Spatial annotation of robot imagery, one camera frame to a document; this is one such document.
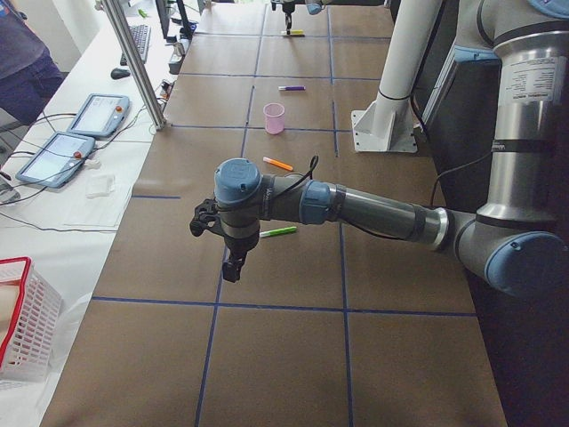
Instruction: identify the teach pendant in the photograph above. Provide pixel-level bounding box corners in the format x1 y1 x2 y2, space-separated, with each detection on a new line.
16 132 96 189
68 93 130 138

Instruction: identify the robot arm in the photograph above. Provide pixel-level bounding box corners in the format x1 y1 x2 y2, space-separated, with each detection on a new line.
206 1 568 298
269 0 329 37

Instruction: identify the white pillar with base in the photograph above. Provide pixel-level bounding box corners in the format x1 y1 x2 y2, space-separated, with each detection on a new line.
351 0 443 153

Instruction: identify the green highlighter pen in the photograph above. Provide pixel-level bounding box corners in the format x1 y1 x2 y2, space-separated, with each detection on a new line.
260 226 297 238

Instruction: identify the white folded cloth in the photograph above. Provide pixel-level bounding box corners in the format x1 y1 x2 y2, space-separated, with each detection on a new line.
85 174 116 198

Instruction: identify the orange highlighter pen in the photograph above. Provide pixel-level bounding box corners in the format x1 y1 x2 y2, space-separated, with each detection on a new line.
262 157 294 172

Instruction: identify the person in blue clothes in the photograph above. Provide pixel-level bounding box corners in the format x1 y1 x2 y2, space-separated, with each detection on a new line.
1 1 64 125

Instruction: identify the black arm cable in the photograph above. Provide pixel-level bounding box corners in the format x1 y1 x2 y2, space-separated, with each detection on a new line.
212 153 428 241

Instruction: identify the black computer mouse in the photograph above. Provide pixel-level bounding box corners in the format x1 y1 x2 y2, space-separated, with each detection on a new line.
110 68 131 80

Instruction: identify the black keyboard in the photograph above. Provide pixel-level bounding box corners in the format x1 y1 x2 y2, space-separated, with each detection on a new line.
129 24 151 63

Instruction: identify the yellow highlighter pen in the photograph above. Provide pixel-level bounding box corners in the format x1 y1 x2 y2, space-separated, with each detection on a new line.
281 29 305 37

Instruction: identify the red white plastic basket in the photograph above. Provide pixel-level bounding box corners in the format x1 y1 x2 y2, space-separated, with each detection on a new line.
1 257 61 389

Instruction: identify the purple highlighter pen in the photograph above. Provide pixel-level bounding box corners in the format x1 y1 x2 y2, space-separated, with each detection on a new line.
277 85 306 93

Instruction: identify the aluminium frame post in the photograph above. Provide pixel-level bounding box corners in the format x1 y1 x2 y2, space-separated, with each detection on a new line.
101 0 166 131

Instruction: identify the upper teach pendant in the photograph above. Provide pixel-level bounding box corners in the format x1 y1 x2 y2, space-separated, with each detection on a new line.
68 93 130 138

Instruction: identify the lower teach pendant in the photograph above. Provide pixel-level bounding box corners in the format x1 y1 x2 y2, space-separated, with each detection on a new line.
16 132 96 189

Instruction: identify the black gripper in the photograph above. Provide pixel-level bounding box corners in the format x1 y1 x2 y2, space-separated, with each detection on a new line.
270 0 296 36
222 222 260 282

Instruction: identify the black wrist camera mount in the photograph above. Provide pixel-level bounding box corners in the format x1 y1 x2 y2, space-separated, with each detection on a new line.
189 198 224 237

